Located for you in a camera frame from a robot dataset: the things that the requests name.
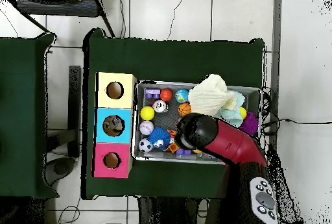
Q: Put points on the cream waffle cloth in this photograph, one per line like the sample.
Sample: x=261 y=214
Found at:
x=210 y=96

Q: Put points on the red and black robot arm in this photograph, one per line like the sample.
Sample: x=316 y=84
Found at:
x=233 y=143

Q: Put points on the shallow mesh metal bin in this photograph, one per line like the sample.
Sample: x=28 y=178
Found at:
x=140 y=156

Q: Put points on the wooden box with three holes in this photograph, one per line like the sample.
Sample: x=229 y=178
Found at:
x=114 y=102

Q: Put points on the crushed can with silver top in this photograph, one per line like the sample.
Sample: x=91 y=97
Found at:
x=160 y=106

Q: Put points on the plain orange ball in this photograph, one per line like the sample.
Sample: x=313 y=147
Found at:
x=166 y=95

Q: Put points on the orange basketball toy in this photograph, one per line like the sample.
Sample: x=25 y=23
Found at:
x=184 y=109

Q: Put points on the large yellow ball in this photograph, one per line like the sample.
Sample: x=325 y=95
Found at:
x=147 y=113

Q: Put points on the blue globe ball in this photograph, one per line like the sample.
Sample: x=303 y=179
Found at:
x=181 y=96

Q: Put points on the white baseball with red stitching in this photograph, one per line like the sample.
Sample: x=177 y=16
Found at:
x=146 y=128

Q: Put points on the blue spiky ball toy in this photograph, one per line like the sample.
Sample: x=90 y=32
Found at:
x=158 y=137

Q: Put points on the black and white soccer ball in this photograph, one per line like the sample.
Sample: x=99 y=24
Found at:
x=145 y=145

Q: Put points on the mint green waffle cloth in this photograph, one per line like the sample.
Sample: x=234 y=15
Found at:
x=233 y=117

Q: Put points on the black flat panel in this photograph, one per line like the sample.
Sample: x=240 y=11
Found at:
x=74 y=104

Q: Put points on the dark green side table cloth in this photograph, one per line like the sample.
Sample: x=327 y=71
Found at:
x=23 y=130

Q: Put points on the black chair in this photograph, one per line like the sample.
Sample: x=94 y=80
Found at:
x=57 y=5

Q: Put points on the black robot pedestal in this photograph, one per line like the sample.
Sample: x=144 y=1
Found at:
x=166 y=211

